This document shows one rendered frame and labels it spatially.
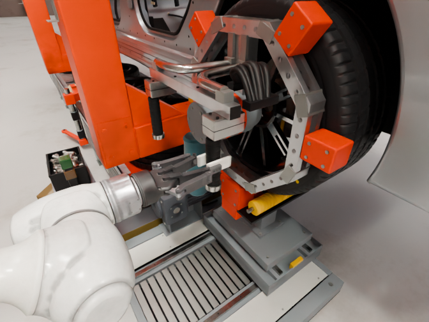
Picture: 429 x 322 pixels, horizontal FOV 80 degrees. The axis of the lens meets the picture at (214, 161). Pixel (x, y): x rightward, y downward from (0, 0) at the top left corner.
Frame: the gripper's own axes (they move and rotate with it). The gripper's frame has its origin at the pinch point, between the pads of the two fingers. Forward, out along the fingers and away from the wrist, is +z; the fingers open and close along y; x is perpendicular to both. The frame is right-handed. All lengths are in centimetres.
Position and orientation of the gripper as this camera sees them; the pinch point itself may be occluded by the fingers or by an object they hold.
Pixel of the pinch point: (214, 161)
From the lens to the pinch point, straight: 63.4
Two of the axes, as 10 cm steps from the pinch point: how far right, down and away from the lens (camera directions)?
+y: 5.7, 4.5, -6.8
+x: 0.0, -8.3, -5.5
